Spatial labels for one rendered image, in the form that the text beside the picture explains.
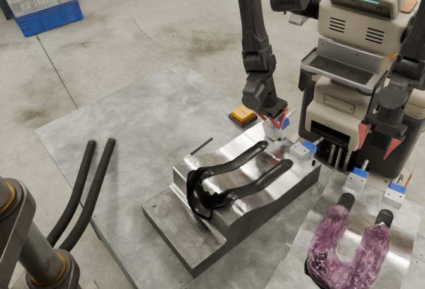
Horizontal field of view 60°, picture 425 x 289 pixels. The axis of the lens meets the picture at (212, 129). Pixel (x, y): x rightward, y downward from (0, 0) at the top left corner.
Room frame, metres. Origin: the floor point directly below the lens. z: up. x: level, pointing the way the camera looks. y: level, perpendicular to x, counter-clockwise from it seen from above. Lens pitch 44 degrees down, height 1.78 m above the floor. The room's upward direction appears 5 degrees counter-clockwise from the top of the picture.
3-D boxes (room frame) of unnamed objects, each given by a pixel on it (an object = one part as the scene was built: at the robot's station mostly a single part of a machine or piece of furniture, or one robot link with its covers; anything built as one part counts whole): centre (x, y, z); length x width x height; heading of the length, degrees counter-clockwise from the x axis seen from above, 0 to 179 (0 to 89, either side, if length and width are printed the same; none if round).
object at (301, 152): (0.80, -0.30, 0.89); 0.13 x 0.05 x 0.05; 125
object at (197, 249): (0.69, -0.05, 0.87); 0.50 x 0.26 x 0.14; 125
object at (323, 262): (0.45, -0.32, 0.90); 0.26 x 0.18 x 0.08; 143
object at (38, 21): (3.63, 1.58, 0.11); 0.61 x 0.41 x 0.22; 119
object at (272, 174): (0.69, -0.07, 0.92); 0.35 x 0.16 x 0.09; 125
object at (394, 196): (0.63, -0.53, 0.86); 0.13 x 0.05 x 0.05; 143
